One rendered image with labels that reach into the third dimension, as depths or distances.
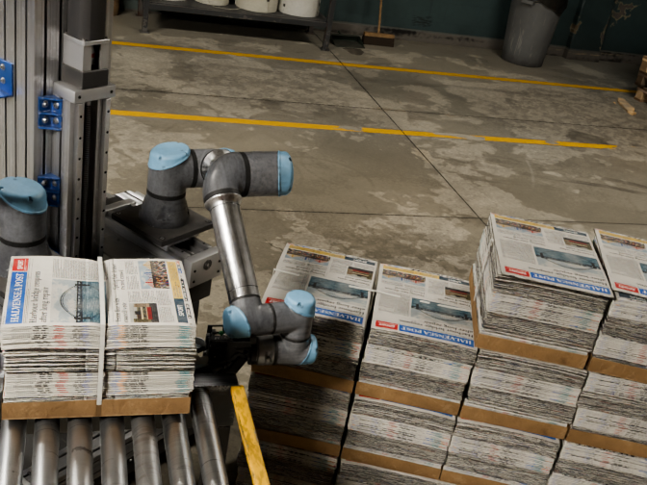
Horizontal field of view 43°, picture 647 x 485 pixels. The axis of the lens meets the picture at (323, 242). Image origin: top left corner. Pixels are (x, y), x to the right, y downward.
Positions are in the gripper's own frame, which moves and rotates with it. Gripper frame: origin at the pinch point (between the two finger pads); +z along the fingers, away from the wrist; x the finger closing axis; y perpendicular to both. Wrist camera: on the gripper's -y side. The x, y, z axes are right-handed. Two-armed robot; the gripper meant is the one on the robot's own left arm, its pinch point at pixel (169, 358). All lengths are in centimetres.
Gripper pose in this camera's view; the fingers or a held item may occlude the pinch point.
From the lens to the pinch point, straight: 202.2
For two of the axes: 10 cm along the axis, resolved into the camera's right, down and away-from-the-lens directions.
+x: 2.5, 4.8, -8.4
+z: -9.5, -0.3, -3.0
